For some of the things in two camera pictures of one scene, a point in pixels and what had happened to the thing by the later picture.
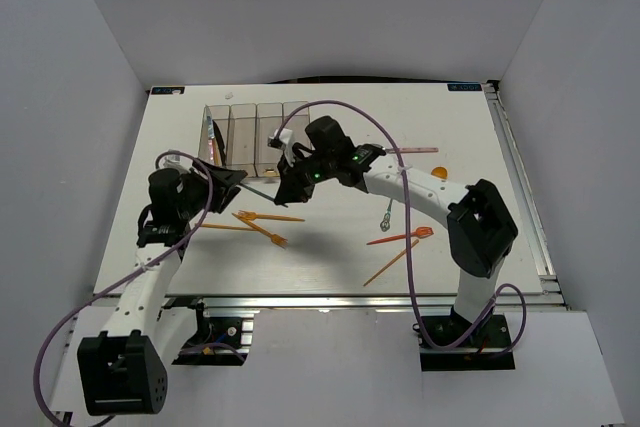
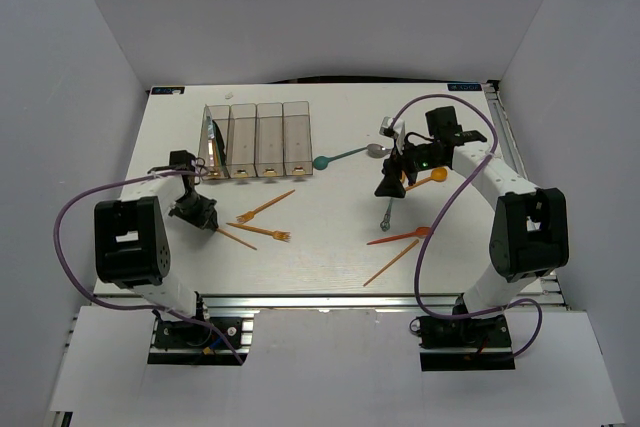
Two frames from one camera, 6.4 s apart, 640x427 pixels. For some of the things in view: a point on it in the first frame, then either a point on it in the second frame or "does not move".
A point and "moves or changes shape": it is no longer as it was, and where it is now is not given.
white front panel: (361, 369) does not move
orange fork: (281, 241) moves or changes shape
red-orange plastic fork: (422, 232) does not move
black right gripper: (292, 191) -> (390, 185)
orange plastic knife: (217, 154) does not move
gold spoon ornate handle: (385, 223) does not move
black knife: (219, 143) does not move
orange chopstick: (225, 226) -> (235, 238)
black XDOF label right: (453, 87) does not move
